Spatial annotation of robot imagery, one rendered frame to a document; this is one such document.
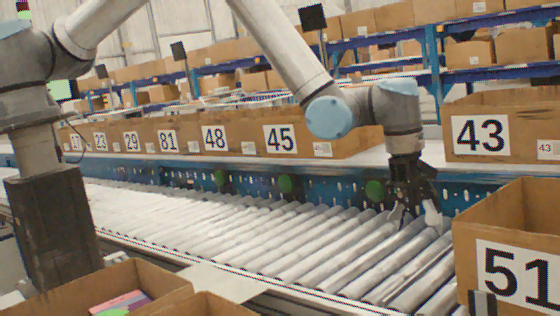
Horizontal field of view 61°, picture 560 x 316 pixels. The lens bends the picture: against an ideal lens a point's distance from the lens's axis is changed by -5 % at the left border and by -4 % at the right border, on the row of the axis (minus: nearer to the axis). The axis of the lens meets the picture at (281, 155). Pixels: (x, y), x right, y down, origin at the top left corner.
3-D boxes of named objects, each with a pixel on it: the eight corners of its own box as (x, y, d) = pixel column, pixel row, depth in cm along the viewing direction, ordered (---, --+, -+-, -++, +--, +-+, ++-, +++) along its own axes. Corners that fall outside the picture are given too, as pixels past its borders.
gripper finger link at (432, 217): (429, 243, 111) (410, 208, 113) (442, 234, 115) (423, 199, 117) (440, 239, 109) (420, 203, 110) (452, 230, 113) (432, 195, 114)
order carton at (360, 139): (261, 159, 198) (253, 117, 195) (309, 142, 218) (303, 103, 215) (339, 161, 170) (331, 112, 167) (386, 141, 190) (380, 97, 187)
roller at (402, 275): (348, 308, 103) (362, 298, 99) (459, 221, 138) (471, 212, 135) (363, 327, 101) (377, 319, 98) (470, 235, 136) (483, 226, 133)
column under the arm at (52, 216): (35, 313, 120) (-2, 188, 114) (15, 287, 140) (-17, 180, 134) (128, 275, 136) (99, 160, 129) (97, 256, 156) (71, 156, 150)
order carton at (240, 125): (203, 157, 226) (196, 121, 223) (251, 142, 246) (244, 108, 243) (262, 159, 198) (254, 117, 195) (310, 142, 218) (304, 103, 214)
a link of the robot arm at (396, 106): (376, 78, 117) (419, 72, 113) (383, 130, 119) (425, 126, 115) (369, 82, 108) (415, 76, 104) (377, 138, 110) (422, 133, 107)
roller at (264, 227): (193, 271, 144) (189, 255, 143) (310, 212, 179) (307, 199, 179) (203, 274, 141) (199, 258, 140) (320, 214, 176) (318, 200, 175)
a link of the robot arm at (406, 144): (396, 128, 119) (433, 127, 112) (399, 147, 120) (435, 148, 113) (375, 136, 113) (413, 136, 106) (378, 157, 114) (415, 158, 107)
